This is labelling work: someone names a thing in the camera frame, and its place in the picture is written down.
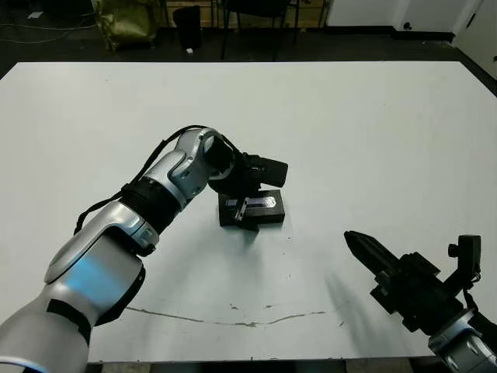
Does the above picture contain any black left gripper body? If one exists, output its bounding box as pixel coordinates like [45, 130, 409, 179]
[209, 153, 265, 223]

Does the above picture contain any black mesh chair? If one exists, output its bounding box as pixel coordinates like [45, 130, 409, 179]
[221, 0, 301, 61]

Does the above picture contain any yellow-green plastic bag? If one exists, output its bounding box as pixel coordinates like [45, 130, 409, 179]
[95, 0, 158, 50]

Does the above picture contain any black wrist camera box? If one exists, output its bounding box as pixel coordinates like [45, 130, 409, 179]
[447, 234, 483, 281]
[254, 154, 290, 188]

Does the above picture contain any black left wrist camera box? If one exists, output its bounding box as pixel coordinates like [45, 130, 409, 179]
[254, 154, 290, 188]

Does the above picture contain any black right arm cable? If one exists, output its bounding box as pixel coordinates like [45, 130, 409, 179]
[461, 271, 497, 335]

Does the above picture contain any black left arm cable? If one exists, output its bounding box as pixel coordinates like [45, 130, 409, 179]
[73, 124, 244, 236]

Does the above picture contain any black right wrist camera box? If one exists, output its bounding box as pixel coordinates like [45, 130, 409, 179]
[447, 234, 483, 281]

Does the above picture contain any white door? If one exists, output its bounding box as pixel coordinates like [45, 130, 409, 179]
[452, 0, 497, 75]

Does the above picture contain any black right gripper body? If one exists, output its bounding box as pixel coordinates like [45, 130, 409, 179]
[370, 252, 473, 335]

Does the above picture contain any black waste bin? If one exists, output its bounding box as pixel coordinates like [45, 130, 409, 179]
[172, 5, 203, 50]

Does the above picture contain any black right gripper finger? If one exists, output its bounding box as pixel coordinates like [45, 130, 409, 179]
[344, 232, 401, 265]
[344, 232, 389, 273]

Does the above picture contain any thin white floor cable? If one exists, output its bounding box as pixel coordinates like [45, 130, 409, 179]
[0, 13, 98, 44]

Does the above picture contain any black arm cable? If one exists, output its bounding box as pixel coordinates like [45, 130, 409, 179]
[73, 124, 244, 236]
[461, 271, 497, 335]

